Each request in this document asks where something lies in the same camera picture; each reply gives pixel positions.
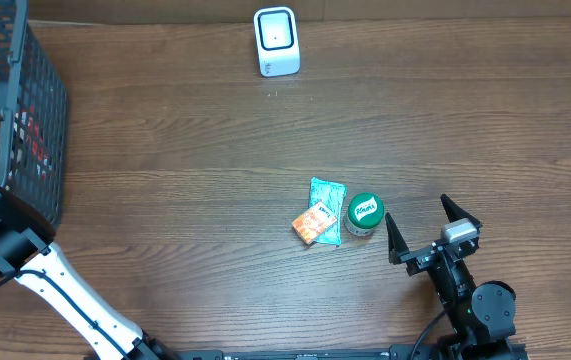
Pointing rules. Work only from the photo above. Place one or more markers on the green lid jar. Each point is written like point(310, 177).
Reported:
point(364, 213)

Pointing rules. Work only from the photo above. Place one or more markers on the orange small box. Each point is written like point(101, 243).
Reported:
point(314, 222)

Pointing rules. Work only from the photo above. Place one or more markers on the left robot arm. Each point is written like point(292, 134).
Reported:
point(29, 255)

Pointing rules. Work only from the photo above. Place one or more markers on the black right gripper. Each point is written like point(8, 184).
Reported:
point(432, 249)

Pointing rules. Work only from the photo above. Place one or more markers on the white barcode scanner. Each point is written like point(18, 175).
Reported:
point(277, 41)

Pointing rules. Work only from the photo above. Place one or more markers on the teal wipes packet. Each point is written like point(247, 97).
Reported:
point(332, 195)

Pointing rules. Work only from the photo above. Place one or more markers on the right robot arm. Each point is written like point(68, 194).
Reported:
point(477, 321)

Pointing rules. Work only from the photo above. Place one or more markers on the grey plastic mesh basket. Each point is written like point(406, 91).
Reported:
point(33, 116)

